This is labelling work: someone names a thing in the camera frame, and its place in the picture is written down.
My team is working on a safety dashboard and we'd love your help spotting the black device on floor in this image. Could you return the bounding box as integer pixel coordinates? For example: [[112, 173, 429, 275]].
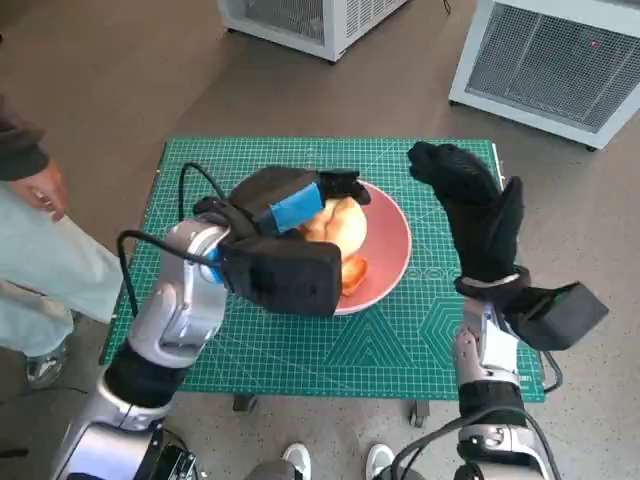
[[154, 442, 206, 480]]

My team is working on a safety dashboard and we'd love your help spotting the left bare black robot hand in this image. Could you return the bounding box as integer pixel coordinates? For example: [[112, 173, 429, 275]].
[[227, 166, 374, 236]]

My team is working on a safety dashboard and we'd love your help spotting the person's hand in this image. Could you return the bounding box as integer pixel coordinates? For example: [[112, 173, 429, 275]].
[[9, 159, 70, 224]]

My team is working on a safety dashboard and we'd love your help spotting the pink bowl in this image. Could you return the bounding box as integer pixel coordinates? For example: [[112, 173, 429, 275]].
[[333, 179, 413, 316]]

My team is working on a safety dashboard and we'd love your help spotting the white shoe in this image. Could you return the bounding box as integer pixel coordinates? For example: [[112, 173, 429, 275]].
[[367, 443, 399, 480], [283, 443, 312, 480]]

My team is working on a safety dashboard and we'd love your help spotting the large white mesh cabinet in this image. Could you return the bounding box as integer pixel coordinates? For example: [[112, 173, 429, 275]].
[[448, 0, 640, 153]]

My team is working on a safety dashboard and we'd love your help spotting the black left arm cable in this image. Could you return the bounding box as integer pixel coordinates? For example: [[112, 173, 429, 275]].
[[117, 161, 236, 317]]

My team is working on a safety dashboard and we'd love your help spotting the left black wrist camera box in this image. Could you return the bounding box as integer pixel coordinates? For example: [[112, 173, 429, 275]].
[[193, 196, 344, 317]]

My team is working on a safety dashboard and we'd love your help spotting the small white mesh cabinet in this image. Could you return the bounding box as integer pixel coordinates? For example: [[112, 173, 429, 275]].
[[217, 0, 409, 64]]

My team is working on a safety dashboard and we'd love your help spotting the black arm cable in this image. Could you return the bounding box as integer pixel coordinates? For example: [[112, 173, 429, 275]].
[[392, 404, 501, 480], [117, 161, 236, 317]]

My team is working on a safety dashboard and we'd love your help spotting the right black wrist camera box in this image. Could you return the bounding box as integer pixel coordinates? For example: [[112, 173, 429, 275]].
[[499, 280, 610, 351]]

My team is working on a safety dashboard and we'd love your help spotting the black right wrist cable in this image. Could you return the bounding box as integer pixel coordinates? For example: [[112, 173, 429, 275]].
[[539, 349, 567, 394]]

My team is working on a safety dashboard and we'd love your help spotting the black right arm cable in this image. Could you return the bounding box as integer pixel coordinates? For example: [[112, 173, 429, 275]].
[[392, 404, 501, 480]]

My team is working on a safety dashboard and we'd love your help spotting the twisted orange toy bread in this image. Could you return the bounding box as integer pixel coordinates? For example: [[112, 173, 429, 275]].
[[341, 257, 371, 296]]

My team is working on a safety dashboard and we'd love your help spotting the round toy bread bun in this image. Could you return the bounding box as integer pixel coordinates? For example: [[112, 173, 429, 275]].
[[299, 197, 370, 256]]

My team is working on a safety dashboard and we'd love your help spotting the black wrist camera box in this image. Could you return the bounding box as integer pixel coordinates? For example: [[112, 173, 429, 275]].
[[193, 196, 344, 317], [499, 280, 610, 351]]

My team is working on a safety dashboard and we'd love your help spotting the right black gloved robot hand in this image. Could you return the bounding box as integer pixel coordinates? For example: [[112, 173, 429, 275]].
[[407, 141, 525, 281]]

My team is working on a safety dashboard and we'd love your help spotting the person's shoe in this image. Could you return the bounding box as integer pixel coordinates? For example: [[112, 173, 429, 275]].
[[24, 342, 70, 390]]

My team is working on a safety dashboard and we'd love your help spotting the green cutting mat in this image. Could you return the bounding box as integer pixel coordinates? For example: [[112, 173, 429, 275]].
[[102, 137, 547, 404]]

